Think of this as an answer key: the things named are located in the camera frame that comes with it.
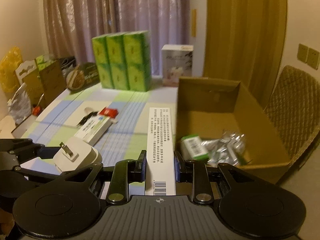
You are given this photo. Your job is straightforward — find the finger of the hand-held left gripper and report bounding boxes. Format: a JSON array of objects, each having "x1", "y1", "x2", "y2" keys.
[
  {"x1": 0, "y1": 138, "x2": 55, "y2": 166},
  {"x1": 14, "y1": 163, "x2": 103, "y2": 187}
]

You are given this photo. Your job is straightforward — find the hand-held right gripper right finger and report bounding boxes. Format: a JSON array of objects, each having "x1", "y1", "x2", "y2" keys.
[{"x1": 174, "y1": 151, "x2": 261, "y2": 205}]

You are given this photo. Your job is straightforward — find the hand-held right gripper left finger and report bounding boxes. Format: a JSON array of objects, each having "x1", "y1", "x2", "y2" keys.
[{"x1": 58, "y1": 150, "x2": 147, "y2": 205}]

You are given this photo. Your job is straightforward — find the green and white small box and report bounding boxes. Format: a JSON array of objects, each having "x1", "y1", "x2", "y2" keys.
[{"x1": 181, "y1": 134, "x2": 209, "y2": 161}]

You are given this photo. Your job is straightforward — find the long white box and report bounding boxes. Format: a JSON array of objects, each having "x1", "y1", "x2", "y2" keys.
[{"x1": 145, "y1": 107, "x2": 177, "y2": 197}]

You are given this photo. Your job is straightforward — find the white charger plug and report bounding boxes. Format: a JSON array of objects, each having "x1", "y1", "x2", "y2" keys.
[{"x1": 53, "y1": 137, "x2": 103, "y2": 173}]

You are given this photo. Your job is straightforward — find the clear plastic wrap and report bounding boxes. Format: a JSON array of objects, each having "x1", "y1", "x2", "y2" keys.
[{"x1": 207, "y1": 129, "x2": 247, "y2": 167}]

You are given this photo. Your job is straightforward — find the white and green medicine box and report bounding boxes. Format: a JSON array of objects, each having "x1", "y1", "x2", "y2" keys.
[{"x1": 73, "y1": 116, "x2": 112, "y2": 147}]

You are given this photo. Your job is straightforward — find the black cable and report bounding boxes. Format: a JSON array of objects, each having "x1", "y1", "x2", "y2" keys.
[{"x1": 77, "y1": 112, "x2": 100, "y2": 128}]

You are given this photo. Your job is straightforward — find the white packet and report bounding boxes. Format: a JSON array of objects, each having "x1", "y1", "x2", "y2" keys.
[{"x1": 75, "y1": 106, "x2": 101, "y2": 128}]

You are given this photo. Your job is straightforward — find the brown cardboard box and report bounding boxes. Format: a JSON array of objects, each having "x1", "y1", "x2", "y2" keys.
[{"x1": 176, "y1": 77, "x2": 293, "y2": 185}]

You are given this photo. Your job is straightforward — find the red snack packet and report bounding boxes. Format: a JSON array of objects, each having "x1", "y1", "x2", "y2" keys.
[{"x1": 98, "y1": 107, "x2": 120, "y2": 120}]

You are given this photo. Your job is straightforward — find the plaid cloth covered desktop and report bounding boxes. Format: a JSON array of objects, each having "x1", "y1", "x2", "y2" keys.
[{"x1": 10, "y1": 76, "x2": 181, "y2": 198}]

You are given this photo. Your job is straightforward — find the white plastic bag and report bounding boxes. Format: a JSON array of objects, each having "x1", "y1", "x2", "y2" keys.
[{"x1": 7, "y1": 84, "x2": 32, "y2": 126}]

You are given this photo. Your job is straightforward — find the open brown storage carton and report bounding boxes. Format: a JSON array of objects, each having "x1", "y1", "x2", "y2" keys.
[{"x1": 24, "y1": 61, "x2": 67, "y2": 108}]

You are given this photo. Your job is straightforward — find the oval dark instant food bowl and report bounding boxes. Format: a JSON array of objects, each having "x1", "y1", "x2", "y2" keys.
[{"x1": 65, "y1": 62, "x2": 101, "y2": 95}]

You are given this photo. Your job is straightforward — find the yellow plastic bag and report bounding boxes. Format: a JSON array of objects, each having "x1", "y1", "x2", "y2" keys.
[{"x1": 0, "y1": 46, "x2": 23, "y2": 93}]

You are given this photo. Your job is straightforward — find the green packets in carton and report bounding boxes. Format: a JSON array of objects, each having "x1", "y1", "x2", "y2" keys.
[{"x1": 35, "y1": 55, "x2": 55, "y2": 71}]

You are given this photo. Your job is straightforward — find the black bag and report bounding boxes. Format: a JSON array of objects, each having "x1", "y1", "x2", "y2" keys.
[{"x1": 59, "y1": 56, "x2": 77, "y2": 72}]

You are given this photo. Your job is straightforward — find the white appliance carton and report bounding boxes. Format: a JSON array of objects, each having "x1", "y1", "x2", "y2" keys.
[{"x1": 161, "y1": 44, "x2": 194, "y2": 87}]

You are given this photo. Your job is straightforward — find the green tissue multipack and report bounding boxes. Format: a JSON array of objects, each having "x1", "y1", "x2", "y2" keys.
[{"x1": 91, "y1": 31, "x2": 152, "y2": 92}]

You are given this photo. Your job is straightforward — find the pinkish patterned curtain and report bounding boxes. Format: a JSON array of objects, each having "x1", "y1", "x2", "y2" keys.
[{"x1": 42, "y1": 0, "x2": 190, "y2": 77}]

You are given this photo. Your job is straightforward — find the golden curtain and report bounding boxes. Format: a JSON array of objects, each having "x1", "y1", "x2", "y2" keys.
[{"x1": 204, "y1": 0, "x2": 288, "y2": 110}]

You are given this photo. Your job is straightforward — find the narrow yellowish wall strip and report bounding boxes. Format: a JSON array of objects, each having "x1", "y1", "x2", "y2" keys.
[{"x1": 191, "y1": 8, "x2": 197, "y2": 38}]

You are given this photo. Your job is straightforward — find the wall socket plate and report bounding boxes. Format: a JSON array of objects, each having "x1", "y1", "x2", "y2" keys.
[
  {"x1": 308, "y1": 47, "x2": 320, "y2": 71},
  {"x1": 297, "y1": 43, "x2": 309, "y2": 63}
]

